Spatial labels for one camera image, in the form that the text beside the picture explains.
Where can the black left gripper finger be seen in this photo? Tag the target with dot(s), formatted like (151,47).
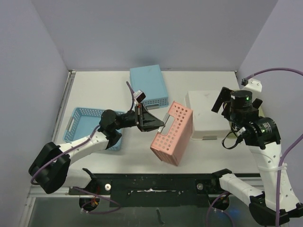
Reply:
(147,126)
(147,117)

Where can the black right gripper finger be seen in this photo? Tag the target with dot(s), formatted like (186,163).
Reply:
(224,96)
(257,103)

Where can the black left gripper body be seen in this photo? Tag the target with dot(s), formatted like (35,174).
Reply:
(131,119)

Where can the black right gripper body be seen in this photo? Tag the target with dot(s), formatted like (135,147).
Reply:
(219,100)

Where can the pink plastic basket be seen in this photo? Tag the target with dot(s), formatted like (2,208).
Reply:
(170,147)

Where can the white perforated plastic basket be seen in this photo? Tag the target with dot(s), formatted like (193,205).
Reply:
(207,125)

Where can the green perforated plastic basket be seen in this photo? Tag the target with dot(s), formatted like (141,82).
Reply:
(261,113)

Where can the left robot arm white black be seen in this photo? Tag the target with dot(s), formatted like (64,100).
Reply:
(50,169)

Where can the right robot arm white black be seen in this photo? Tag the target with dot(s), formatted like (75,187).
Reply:
(277,203)

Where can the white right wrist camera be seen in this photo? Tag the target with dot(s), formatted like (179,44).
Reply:
(252,85)

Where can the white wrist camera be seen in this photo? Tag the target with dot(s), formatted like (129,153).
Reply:
(252,85)
(139,96)

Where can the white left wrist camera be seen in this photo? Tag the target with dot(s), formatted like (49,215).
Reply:
(139,96)

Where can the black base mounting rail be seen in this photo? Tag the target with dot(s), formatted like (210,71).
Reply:
(158,190)

